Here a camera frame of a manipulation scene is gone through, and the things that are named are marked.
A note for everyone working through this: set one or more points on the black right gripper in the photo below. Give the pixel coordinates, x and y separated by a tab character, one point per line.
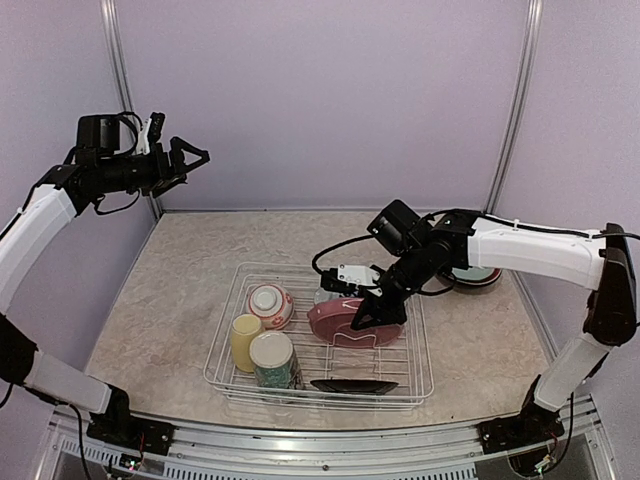
386	313

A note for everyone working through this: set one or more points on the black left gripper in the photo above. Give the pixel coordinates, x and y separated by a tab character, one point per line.
163	173

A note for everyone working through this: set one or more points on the pink polka dot plate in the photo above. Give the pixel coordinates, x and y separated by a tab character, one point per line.
331	322

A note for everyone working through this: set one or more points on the small black dish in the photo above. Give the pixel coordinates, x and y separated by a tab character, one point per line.
354	386

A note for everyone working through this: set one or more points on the pale green plate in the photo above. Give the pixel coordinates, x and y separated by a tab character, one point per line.
473	274

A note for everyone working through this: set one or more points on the grey white painted plate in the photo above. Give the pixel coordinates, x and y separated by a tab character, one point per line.
447	275

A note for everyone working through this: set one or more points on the large black round plate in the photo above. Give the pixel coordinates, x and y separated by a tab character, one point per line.
475	290

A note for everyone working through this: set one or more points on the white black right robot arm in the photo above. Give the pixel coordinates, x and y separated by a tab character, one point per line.
597	260

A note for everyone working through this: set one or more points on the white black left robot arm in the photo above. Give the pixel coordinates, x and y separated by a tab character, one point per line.
114	153

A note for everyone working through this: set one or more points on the blue white patterned bowl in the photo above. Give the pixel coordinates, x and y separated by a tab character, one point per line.
321	295

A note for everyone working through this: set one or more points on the white red patterned bowl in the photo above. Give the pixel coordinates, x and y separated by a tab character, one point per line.
272	304

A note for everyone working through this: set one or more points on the teal patterned cup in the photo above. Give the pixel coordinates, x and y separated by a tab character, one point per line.
276	365

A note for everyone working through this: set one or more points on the pale yellow cup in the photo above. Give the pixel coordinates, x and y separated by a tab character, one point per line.
245	328

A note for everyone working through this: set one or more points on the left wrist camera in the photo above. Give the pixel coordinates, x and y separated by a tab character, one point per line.
149	133

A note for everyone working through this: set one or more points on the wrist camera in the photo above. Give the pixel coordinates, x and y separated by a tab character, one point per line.
351	279
149	133

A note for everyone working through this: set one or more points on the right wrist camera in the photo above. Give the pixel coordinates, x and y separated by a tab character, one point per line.
351	279

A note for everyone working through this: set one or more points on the white wire dish rack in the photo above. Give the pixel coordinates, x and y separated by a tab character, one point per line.
382	369

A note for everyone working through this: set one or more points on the aluminium frame post left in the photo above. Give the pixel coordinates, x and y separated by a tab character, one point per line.
116	55

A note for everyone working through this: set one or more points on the aluminium frame post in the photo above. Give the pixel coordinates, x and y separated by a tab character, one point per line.
518	103
116	55

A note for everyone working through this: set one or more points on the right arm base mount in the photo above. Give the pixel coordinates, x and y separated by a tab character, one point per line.
531	425

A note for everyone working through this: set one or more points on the aluminium front rail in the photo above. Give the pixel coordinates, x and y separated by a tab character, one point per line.
198	450

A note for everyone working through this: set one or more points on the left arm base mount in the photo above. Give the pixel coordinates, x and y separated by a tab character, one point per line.
118	426

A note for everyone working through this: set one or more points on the aluminium frame post right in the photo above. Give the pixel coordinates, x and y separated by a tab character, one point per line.
518	103

